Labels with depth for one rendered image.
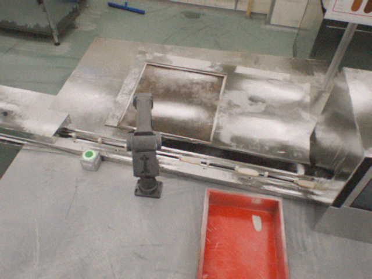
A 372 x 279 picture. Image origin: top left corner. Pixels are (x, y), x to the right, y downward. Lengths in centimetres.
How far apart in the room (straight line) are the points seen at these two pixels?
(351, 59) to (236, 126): 169
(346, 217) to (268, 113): 66
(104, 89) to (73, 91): 19
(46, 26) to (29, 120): 251
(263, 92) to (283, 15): 301
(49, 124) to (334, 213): 135
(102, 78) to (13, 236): 110
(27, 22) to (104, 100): 250
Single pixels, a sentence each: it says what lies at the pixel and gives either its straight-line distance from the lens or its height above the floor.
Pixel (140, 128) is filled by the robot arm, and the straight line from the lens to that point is 102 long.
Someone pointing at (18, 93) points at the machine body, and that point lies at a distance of 214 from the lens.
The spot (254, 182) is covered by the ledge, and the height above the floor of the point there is 86.
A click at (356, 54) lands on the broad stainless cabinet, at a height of 68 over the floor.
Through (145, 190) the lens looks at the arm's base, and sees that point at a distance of 139.
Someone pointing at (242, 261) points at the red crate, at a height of 82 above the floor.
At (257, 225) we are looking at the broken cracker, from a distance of 139.
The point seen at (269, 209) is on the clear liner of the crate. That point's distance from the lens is 142.
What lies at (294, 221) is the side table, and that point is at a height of 82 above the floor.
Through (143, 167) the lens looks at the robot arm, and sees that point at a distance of 98.
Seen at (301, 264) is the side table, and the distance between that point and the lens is 139.
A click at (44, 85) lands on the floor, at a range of 362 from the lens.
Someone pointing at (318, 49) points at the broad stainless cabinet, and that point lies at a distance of 301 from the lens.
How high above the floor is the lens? 201
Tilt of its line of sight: 46 degrees down
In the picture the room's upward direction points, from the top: 4 degrees clockwise
